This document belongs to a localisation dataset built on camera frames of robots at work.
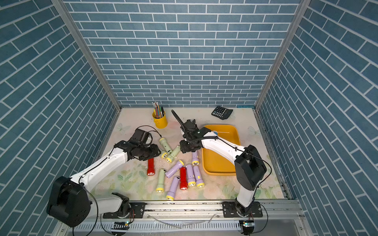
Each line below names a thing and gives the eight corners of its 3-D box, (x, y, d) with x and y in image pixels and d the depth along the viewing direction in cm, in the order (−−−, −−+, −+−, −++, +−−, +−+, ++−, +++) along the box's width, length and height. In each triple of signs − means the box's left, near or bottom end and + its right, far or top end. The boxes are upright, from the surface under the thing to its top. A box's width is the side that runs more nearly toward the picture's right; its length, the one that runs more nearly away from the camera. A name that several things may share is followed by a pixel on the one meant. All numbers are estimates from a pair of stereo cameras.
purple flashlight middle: (188, 187, 82) (188, 185, 80) (185, 166, 90) (185, 164, 88) (196, 185, 83) (196, 184, 81) (192, 165, 91) (192, 163, 89)
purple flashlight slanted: (167, 178, 85) (166, 176, 83) (164, 174, 87) (163, 172, 84) (184, 165, 91) (184, 162, 88) (181, 161, 92) (180, 159, 90)
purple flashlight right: (197, 188, 82) (197, 187, 80) (191, 168, 90) (191, 166, 87) (204, 186, 83) (204, 184, 81) (197, 166, 91) (197, 164, 88)
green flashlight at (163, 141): (168, 153, 95) (167, 151, 93) (159, 141, 101) (158, 139, 98) (173, 150, 96) (173, 147, 94) (164, 138, 102) (163, 136, 100)
